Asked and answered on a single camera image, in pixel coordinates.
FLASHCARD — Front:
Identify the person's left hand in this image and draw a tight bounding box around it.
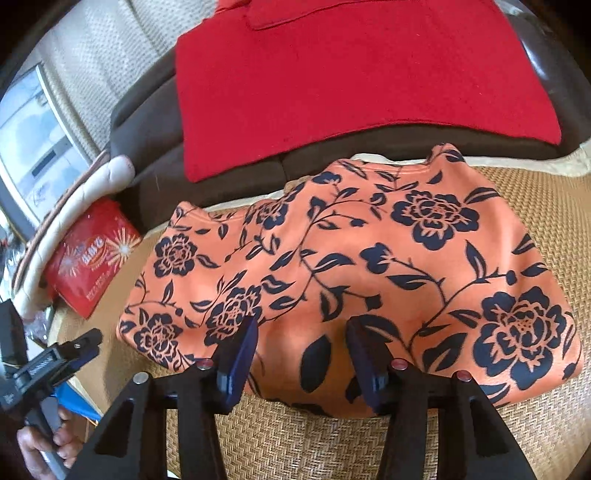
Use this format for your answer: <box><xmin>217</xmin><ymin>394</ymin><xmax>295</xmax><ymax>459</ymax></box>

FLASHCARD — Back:
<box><xmin>17</xmin><ymin>408</ymin><xmax>89</xmax><ymax>480</ymax></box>

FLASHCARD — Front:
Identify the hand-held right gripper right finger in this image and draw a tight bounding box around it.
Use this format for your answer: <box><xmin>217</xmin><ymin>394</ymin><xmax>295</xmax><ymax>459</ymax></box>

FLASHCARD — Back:
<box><xmin>346</xmin><ymin>318</ymin><xmax>536</xmax><ymax>480</ymax></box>

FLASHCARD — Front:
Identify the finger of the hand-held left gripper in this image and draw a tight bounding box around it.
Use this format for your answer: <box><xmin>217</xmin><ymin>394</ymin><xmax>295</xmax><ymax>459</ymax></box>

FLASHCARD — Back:
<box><xmin>53</xmin><ymin>329</ymin><xmax>103</xmax><ymax>376</ymax></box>

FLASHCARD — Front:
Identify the orange floral shirt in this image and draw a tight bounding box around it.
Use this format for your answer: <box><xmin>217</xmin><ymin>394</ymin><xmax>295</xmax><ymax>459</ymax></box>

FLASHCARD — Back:
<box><xmin>115</xmin><ymin>143</ymin><xmax>585</xmax><ymax>418</ymax></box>

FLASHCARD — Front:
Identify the red printed box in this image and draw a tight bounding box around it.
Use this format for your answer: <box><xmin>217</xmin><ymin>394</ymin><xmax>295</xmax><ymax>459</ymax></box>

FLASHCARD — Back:
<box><xmin>44</xmin><ymin>198</ymin><xmax>144</xmax><ymax>319</ymax></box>

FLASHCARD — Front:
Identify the blue yellow packet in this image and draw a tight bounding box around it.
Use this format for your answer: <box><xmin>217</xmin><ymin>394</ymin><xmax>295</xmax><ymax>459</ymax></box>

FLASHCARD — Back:
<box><xmin>41</xmin><ymin>382</ymin><xmax>102</xmax><ymax>423</ymax></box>

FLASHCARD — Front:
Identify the woven straw mat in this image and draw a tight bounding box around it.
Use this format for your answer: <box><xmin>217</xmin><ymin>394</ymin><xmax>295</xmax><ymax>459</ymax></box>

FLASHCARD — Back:
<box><xmin>46</xmin><ymin>152</ymin><xmax>591</xmax><ymax>480</ymax></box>

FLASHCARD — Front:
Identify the dark brown sofa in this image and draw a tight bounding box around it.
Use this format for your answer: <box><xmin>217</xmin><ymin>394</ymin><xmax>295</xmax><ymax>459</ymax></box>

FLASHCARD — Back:
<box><xmin>108</xmin><ymin>0</ymin><xmax>591</xmax><ymax>234</ymax></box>

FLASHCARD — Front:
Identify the standing silver air conditioner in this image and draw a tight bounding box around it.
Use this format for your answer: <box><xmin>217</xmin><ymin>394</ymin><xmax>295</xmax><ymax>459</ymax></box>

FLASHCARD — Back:
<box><xmin>0</xmin><ymin>65</ymin><xmax>100</xmax><ymax>232</ymax></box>

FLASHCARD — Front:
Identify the red blanket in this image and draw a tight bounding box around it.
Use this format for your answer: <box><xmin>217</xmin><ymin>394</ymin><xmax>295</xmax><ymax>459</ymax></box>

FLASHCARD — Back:
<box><xmin>175</xmin><ymin>0</ymin><xmax>563</xmax><ymax>183</ymax></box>

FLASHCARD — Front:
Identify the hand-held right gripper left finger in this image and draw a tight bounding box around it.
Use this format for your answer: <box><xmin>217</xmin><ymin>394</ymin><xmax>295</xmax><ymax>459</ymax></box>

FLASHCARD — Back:
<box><xmin>69</xmin><ymin>316</ymin><xmax>259</xmax><ymax>480</ymax></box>

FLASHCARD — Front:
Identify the beige dotted curtain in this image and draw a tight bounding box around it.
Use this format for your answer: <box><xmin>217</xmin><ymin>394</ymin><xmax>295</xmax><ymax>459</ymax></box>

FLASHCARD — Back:
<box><xmin>39</xmin><ymin>0</ymin><xmax>222</xmax><ymax>153</ymax></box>

